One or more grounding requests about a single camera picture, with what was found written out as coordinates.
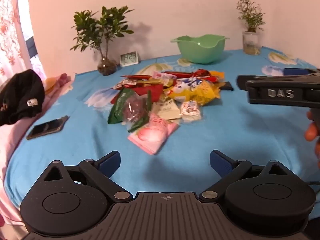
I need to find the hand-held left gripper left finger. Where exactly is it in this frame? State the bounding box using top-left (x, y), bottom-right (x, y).
top-left (44, 151), bottom-right (133, 203)

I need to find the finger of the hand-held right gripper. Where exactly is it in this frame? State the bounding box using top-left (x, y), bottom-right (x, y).
top-left (237, 74), bottom-right (320, 90)
top-left (284, 68), bottom-right (320, 76)

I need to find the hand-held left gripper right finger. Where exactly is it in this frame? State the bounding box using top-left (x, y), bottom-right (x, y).
top-left (199, 150), bottom-right (287, 202)

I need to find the green plastic bowl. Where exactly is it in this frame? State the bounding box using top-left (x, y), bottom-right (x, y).
top-left (171, 34), bottom-right (230, 65)

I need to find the pile of snack packets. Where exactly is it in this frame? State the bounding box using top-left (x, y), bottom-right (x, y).
top-left (107, 69), bottom-right (225, 155)

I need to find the person's right hand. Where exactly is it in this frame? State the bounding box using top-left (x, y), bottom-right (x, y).
top-left (305, 110), bottom-right (320, 168)

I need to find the small black packet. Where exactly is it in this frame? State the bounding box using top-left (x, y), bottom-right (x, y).
top-left (221, 81), bottom-right (235, 92)

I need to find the blue floral sheet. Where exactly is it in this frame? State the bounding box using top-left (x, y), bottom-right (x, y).
top-left (4, 46), bottom-right (320, 210)

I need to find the small plant in glass jar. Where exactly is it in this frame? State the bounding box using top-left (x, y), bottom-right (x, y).
top-left (236, 0), bottom-right (267, 55)

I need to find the black smartphone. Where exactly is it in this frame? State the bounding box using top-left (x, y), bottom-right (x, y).
top-left (26, 115), bottom-right (70, 140)

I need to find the leafy plant in glass vase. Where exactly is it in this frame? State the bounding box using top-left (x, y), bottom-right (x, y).
top-left (70, 5), bottom-right (135, 77)

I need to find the white digital clock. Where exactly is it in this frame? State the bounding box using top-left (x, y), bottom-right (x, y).
top-left (120, 52), bottom-right (140, 67)

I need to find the floral curtain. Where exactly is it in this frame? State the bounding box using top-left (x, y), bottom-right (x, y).
top-left (0, 0), bottom-right (47, 80)

